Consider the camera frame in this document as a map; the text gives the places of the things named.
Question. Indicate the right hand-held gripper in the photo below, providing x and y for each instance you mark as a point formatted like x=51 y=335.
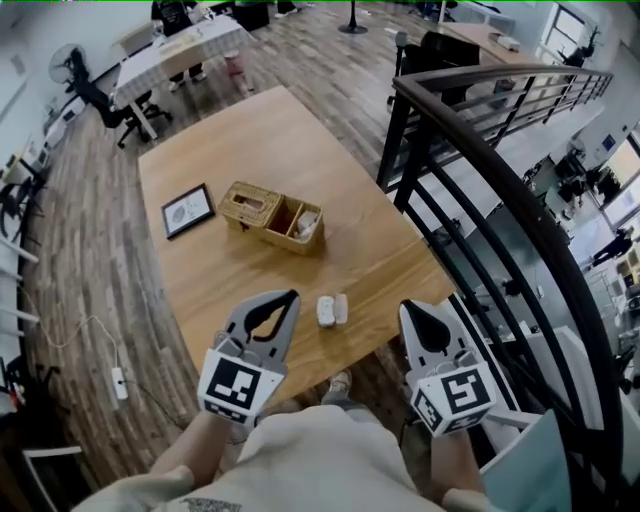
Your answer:
x=455 y=395

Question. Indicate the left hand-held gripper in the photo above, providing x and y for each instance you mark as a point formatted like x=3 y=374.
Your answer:
x=231 y=385

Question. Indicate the white cotton swab container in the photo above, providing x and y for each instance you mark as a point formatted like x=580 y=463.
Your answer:
x=326 y=312

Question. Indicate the clear plastic container lid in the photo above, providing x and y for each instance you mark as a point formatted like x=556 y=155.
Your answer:
x=341 y=309

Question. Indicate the person's right forearm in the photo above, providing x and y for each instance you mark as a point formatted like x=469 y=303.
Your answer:
x=457 y=460

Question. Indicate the person's left forearm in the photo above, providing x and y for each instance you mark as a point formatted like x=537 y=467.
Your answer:
x=195 y=445

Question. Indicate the person's shoe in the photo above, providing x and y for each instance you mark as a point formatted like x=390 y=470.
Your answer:
x=342 y=382

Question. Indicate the woven wicker tissue basket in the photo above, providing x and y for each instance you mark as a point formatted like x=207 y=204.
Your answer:
x=272 y=217

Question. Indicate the person's grey trouser leg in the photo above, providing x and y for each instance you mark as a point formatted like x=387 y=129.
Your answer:
x=336 y=397

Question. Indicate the white packets in basket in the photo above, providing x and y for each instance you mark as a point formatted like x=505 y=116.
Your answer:
x=307 y=223

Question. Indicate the black framed picture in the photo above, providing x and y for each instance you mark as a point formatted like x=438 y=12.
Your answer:
x=187 y=210

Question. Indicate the person's beige shirt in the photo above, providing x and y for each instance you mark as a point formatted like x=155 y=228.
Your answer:
x=320 y=465

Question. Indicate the black metal railing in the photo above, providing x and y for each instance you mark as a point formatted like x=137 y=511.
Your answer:
x=520 y=200

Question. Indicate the white power strip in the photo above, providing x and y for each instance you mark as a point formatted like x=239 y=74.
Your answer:
x=119 y=383

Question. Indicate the pale blue chair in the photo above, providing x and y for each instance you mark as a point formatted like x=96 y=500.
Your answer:
x=530 y=470

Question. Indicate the pink small bin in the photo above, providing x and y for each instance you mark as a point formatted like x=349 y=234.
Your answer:
x=235 y=66

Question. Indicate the table with checked cloth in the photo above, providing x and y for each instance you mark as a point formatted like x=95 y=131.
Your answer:
x=165 y=70

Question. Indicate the black mesh office chair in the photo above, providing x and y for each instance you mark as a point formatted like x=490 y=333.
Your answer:
x=442 y=52

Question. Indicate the light wooden desk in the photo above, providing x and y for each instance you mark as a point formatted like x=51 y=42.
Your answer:
x=475 y=37

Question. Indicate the white box on desk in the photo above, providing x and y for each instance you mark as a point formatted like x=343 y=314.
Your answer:
x=504 y=41

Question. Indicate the black round stand base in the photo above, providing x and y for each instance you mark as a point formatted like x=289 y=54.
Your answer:
x=352 y=25

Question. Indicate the black standing fan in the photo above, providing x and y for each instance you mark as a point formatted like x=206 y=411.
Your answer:
x=64 y=61

